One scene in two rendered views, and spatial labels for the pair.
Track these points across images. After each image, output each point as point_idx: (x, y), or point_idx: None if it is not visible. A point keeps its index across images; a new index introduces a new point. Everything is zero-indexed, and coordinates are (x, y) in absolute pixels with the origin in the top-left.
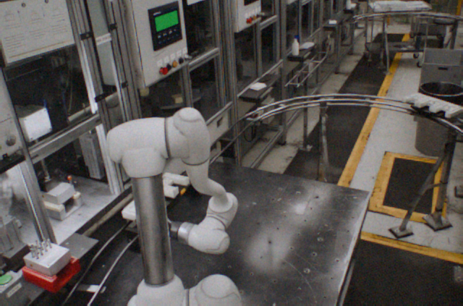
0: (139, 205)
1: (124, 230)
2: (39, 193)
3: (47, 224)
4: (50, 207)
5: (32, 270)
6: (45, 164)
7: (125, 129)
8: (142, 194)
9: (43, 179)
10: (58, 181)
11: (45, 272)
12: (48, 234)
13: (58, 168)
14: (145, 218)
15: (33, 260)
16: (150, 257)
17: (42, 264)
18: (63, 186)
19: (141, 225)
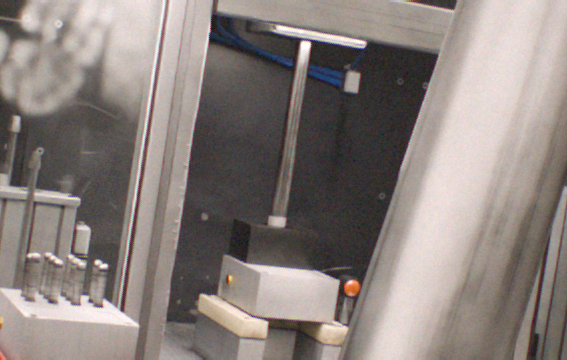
0: (437, 80)
1: None
2: (185, 135)
3: (155, 279)
4: (226, 315)
5: None
6: (290, 167)
7: None
8: (474, 24)
9: (261, 222)
10: (304, 258)
11: (13, 349)
12: (140, 324)
13: (354, 309)
14: (431, 142)
15: (14, 298)
16: (366, 352)
17: (21, 308)
18: (307, 274)
19: (404, 178)
